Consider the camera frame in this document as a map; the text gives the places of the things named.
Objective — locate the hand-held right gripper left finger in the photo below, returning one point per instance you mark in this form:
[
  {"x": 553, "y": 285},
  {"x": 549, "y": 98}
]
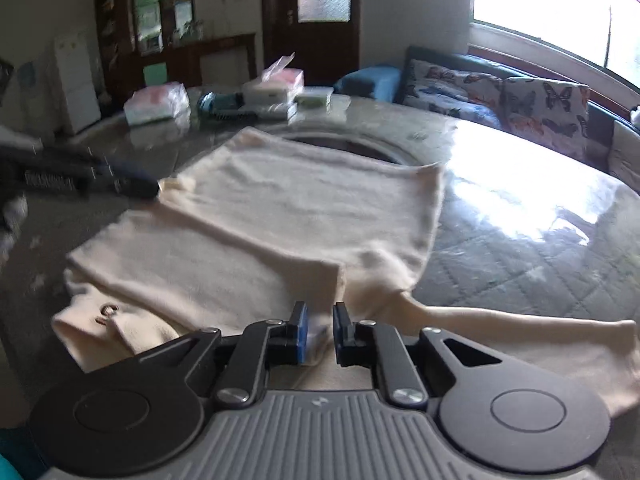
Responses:
[{"x": 300, "y": 332}]

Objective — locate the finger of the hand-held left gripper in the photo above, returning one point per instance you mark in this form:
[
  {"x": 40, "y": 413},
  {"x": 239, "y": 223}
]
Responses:
[{"x": 130, "y": 182}]

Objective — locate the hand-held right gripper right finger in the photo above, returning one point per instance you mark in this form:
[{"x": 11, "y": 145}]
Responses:
[{"x": 341, "y": 332}]

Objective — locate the cream garment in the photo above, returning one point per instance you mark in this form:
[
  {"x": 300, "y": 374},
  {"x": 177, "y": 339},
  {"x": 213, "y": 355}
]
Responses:
[{"x": 280, "y": 220}]

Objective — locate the soft pink tissue pack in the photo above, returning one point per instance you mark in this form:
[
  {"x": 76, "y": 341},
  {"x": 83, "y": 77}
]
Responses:
[{"x": 157, "y": 105}]

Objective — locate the white refrigerator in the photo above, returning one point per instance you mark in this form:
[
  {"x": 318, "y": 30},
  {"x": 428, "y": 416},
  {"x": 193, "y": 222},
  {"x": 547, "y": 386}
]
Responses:
[{"x": 77, "y": 85}]

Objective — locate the teal and black gadget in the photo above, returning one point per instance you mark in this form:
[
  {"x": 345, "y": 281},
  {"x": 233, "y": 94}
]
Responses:
[{"x": 222, "y": 105}]

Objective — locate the dark wooden sideboard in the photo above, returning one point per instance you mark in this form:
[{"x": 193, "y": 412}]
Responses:
[{"x": 225, "y": 60}]

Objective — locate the tall wooden display cabinet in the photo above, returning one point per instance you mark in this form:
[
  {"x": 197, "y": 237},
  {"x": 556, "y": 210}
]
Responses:
[{"x": 125, "y": 25}]

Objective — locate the pink and white tissue box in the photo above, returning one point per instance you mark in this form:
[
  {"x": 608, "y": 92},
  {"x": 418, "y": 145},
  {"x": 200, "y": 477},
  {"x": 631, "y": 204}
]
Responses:
[{"x": 277, "y": 82}]

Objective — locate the black round cooktop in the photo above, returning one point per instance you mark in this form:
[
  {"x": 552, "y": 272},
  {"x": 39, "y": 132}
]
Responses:
[{"x": 350, "y": 146}]

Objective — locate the small clear lidded box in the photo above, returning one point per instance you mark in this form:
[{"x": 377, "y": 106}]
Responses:
[{"x": 314, "y": 97}]

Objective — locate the dark wooden door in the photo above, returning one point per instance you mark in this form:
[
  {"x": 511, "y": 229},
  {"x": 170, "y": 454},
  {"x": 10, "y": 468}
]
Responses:
[{"x": 320, "y": 40}]

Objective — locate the blue sofa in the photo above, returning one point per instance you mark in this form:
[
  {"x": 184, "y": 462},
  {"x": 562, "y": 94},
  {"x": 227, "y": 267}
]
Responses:
[{"x": 370, "y": 80}]

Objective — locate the grey cushion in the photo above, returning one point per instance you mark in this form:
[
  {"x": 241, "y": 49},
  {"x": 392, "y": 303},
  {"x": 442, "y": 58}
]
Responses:
[{"x": 625, "y": 155}]

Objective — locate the window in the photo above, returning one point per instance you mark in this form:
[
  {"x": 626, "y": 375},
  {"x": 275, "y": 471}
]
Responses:
[{"x": 550, "y": 0}]

